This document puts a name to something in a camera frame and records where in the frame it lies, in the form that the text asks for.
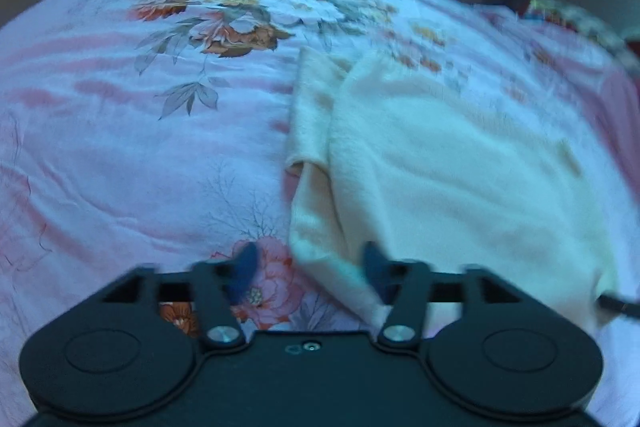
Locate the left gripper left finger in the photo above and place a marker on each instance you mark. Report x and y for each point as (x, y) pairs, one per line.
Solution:
(237, 274)

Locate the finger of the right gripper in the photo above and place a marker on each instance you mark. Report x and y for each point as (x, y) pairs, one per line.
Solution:
(619, 306)

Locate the pink floral bed sheet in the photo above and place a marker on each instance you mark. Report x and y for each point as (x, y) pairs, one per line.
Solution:
(152, 132)

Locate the striped floral pillow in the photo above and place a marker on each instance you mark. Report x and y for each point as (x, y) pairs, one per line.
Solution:
(621, 45)

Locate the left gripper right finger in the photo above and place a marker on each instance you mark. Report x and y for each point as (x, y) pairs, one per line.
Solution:
(381, 273)

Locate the cream knit sweater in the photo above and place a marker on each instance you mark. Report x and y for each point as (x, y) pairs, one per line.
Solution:
(385, 155)

